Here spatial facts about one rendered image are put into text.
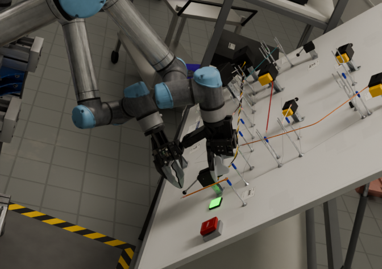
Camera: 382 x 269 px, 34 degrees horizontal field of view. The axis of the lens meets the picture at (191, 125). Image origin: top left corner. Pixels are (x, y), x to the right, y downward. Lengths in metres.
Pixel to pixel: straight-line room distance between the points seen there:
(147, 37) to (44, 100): 2.55
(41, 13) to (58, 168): 2.13
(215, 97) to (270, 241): 0.80
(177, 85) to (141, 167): 2.19
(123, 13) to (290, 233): 1.14
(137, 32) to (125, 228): 1.80
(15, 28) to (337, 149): 0.95
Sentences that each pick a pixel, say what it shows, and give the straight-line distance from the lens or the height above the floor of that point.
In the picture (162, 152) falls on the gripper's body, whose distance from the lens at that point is 1.96.
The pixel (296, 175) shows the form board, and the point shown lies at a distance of 1.82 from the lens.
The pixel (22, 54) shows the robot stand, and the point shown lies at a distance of 2.43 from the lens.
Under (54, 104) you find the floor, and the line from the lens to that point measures 4.31.
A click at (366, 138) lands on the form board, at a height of 1.48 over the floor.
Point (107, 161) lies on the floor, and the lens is 3.90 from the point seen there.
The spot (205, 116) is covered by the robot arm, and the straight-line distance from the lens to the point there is 1.81.
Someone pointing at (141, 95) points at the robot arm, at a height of 1.28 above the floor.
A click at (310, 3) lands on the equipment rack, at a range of 2.90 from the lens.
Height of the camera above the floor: 2.19
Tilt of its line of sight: 29 degrees down
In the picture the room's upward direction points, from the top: 20 degrees clockwise
